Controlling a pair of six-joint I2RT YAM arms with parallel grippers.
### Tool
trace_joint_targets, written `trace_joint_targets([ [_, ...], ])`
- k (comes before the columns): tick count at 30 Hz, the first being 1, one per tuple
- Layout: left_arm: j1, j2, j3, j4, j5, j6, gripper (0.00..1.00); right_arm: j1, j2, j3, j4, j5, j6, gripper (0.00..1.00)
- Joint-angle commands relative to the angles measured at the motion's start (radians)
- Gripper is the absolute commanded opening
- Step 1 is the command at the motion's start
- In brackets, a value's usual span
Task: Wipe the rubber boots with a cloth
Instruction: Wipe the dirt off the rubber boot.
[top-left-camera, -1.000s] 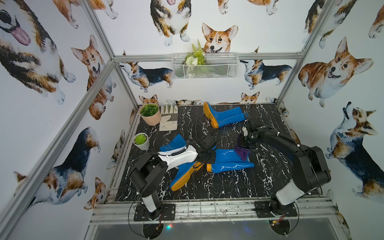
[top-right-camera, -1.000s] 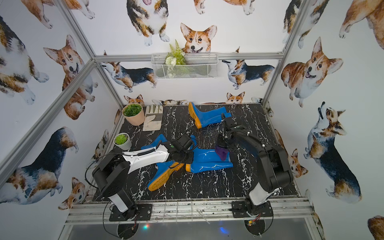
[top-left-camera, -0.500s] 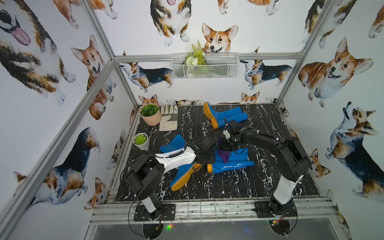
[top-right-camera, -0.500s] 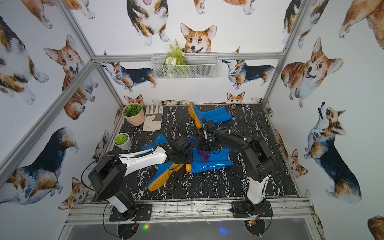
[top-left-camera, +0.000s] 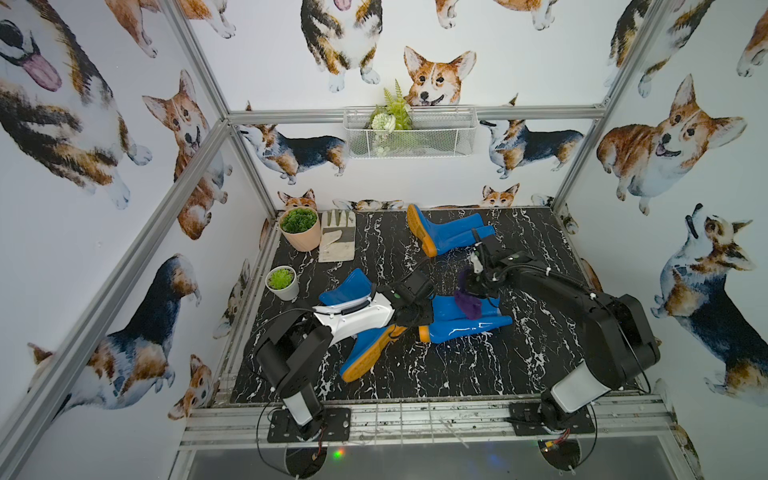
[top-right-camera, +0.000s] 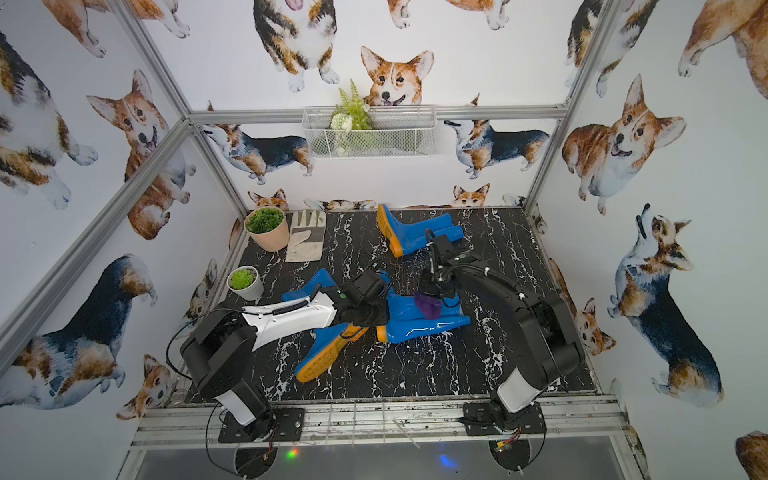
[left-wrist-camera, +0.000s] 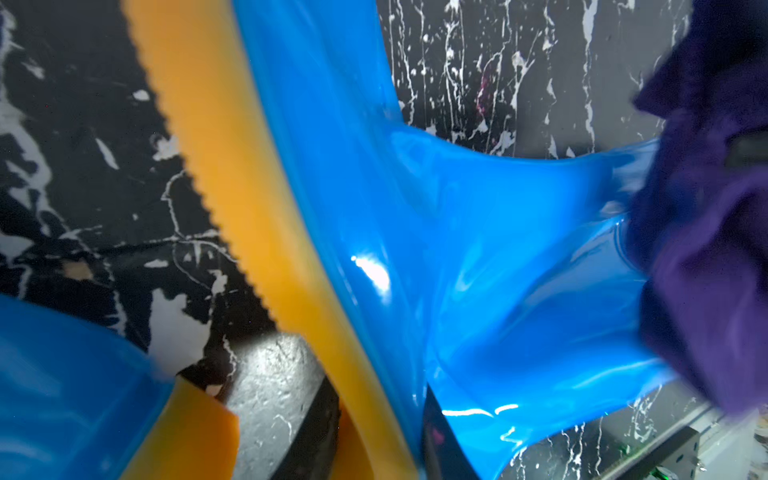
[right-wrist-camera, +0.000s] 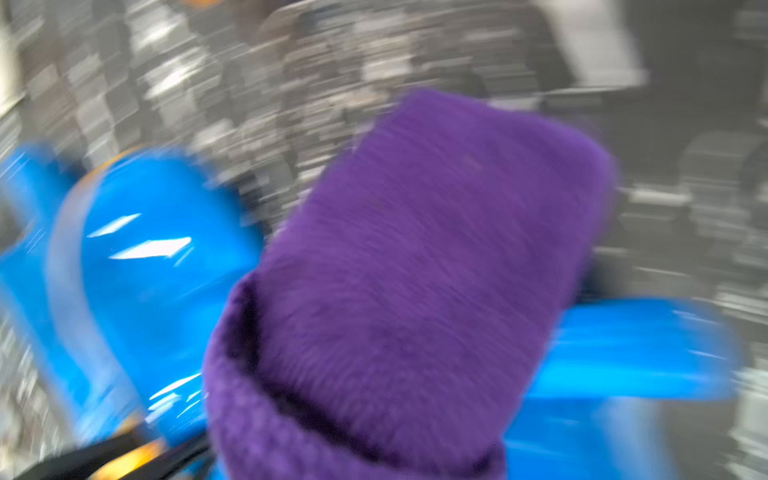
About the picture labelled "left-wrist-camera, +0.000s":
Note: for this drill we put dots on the purple cloth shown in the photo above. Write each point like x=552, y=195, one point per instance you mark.
x=698, y=227

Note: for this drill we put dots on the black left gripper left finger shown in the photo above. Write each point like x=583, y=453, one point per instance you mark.
x=311, y=453

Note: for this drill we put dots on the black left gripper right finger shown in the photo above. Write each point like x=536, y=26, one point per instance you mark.
x=442, y=455

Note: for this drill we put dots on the blue rubber boot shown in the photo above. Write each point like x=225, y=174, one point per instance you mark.
x=404, y=261
x=80, y=402

